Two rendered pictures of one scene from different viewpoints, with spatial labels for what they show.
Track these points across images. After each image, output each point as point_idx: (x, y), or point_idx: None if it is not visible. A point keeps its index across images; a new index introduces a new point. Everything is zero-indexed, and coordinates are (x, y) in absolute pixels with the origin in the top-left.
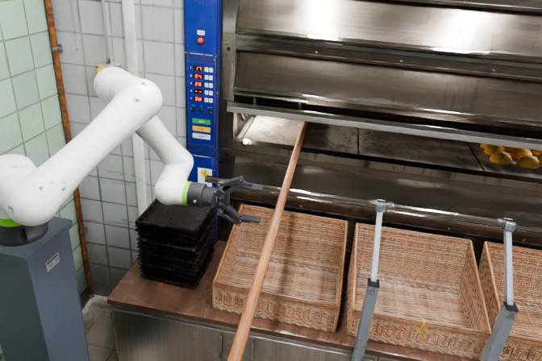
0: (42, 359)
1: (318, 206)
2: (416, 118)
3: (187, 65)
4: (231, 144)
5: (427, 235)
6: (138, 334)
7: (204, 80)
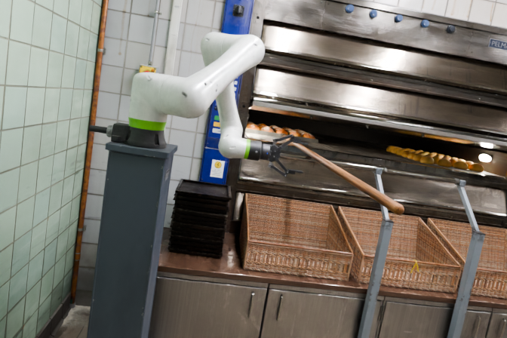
0: (140, 275)
1: (308, 195)
2: None
3: None
4: None
5: (389, 214)
6: (167, 304)
7: None
